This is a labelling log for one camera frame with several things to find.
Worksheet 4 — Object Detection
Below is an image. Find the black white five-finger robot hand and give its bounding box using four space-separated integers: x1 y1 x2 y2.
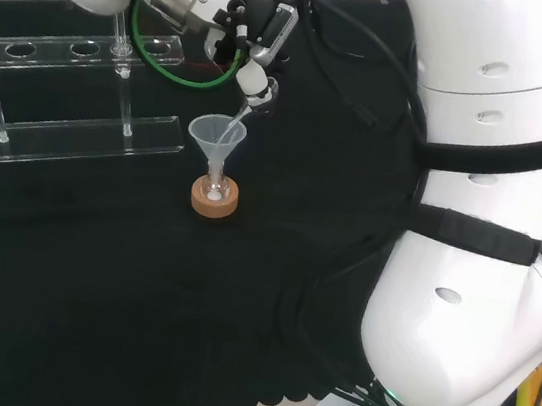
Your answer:
193 24 289 118

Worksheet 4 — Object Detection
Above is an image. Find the translucent plastic funnel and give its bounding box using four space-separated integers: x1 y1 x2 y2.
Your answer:
181 109 251 186

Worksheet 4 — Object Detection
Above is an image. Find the small glass round-bottom flask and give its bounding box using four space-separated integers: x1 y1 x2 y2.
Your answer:
200 166 233 205

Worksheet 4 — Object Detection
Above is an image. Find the clear acrylic funnel stand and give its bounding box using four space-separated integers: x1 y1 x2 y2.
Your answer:
0 0 203 199

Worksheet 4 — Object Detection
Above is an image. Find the black cloth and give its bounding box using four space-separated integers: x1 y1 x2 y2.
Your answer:
0 0 449 406

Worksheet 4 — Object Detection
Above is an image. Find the thin orange cable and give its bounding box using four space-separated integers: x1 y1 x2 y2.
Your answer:
186 44 239 81

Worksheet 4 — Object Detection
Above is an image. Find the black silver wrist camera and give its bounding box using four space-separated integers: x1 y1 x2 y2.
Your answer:
206 0 301 71

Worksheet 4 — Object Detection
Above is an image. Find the green cable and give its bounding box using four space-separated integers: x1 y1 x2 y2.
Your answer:
122 0 254 98

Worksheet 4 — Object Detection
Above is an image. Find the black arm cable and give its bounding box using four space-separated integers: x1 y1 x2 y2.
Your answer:
239 0 450 150

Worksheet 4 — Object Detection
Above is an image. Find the cork ring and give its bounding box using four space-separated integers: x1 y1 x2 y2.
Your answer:
187 171 244 223

